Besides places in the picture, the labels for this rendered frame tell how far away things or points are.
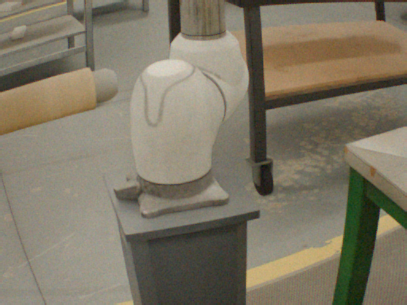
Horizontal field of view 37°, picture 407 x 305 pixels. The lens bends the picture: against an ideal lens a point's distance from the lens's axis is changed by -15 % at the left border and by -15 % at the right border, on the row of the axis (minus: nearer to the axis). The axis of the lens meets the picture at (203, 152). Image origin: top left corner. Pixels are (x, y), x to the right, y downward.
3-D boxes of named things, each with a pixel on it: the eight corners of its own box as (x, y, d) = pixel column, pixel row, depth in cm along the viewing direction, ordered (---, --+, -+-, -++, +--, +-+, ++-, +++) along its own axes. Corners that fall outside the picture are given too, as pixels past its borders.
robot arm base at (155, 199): (108, 180, 151) (105, 158, 148) (205, 164, 156) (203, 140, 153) (124, 222, 135) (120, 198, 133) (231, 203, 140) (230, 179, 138)
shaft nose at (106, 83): (85, 82, 50) (92, 109, 49) (89, 66, 47) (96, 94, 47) (110, 76, 50) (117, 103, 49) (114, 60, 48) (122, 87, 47)
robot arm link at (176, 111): (121, 178, 140) (112, 78, 130) (158, 140, 155) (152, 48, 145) (195, 191, 134) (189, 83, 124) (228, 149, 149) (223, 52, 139)
